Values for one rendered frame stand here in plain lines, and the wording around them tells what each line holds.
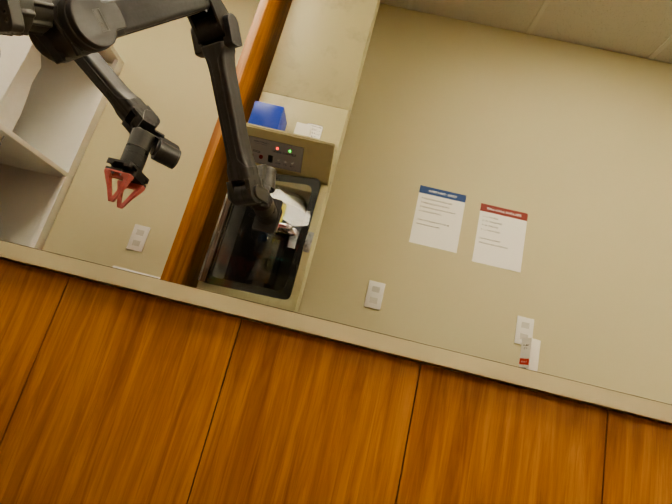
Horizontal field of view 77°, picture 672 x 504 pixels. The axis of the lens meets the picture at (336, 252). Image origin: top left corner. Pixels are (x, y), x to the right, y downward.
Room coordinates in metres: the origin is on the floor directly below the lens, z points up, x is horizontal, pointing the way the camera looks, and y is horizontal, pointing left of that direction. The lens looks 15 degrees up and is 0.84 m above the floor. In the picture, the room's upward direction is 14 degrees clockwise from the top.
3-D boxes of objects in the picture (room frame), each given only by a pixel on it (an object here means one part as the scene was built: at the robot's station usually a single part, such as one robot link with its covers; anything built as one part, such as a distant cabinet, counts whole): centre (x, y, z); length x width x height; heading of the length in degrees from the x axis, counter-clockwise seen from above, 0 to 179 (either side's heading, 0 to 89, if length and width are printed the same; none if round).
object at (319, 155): (1.27, 0.24, 1.46); 0.32 x 0.12 x 0.10; 87
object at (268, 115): (1.28, 0.33, 1.55); 0.10 x 0.10 x 0.09; 87
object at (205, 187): (1.50, 0.46, 1.64); 0.49 x 0.03 x 1.40; 177
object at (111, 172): (1.01, 0.56, 1.13); 0.07 x 0.07 x 0.09; 87
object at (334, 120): (1.46, 0.23, 1.32); 0.32 x 0.25 x 0.77; 87
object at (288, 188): (1.29, 0.25, 1.19); 0.30 x 0.01 x 0.40; 73
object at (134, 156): (1.01, 0.56, 1.21); 0.10 x 0.07 x 0.07; 177
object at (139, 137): (1.02, 0.56, 1.27); 0.07 x 0.06 x 0.07; 131
